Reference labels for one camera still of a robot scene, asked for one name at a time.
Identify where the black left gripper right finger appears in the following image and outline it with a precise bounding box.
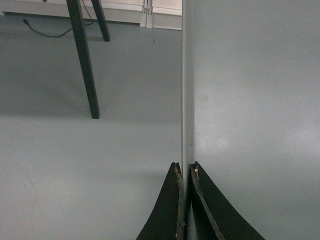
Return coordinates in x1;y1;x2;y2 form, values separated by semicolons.
190;161;264;240

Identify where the black table leg near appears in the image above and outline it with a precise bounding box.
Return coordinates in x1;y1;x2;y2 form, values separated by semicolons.
66;0;100;119

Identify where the black table leg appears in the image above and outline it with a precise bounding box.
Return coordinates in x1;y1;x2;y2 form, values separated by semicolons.
91;0;110;42
66;0;100;119

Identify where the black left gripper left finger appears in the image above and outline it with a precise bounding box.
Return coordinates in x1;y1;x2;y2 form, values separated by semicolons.
137;162;185;240

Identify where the black table leg far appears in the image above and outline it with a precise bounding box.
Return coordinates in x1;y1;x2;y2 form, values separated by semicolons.
91;0;110;42

